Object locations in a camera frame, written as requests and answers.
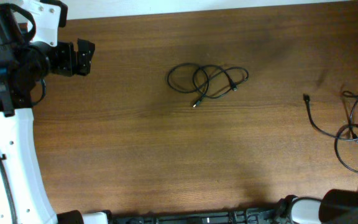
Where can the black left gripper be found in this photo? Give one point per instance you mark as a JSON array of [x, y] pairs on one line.
[[66, 58]]

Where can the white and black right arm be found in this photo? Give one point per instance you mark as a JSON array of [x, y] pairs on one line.
[[337, 206]]

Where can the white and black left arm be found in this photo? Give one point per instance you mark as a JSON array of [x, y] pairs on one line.
[[29, 51]]

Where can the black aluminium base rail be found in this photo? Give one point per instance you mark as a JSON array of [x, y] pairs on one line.
[[249, 216]]

